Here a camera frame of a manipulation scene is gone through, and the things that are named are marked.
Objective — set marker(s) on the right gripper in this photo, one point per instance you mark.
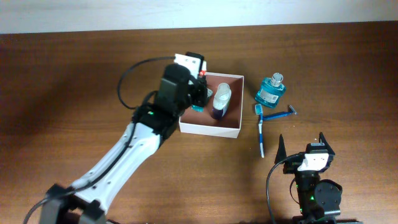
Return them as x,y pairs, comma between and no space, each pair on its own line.
292,163

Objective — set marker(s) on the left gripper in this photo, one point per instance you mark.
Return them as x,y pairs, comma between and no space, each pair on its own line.
198,86

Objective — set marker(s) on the blue disposable razor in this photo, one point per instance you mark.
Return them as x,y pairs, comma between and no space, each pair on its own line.
280,114

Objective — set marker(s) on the clear hand soap pump bottle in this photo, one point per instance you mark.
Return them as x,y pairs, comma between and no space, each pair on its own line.
221,100

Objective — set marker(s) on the red green toothpaste tube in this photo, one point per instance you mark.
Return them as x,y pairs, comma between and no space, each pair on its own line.
199,107

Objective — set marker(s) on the blue white toothbrush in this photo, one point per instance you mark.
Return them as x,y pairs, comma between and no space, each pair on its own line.
259,112

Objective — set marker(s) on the blue mouthwash bottle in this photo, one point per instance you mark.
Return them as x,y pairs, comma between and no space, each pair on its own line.
271,90

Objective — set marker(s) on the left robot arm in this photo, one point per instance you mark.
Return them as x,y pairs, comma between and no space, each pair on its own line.
183,85

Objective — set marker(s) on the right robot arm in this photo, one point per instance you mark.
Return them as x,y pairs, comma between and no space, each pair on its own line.
319,199

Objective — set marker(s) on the white cardboard box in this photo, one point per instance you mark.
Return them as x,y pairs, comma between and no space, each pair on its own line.
204,123

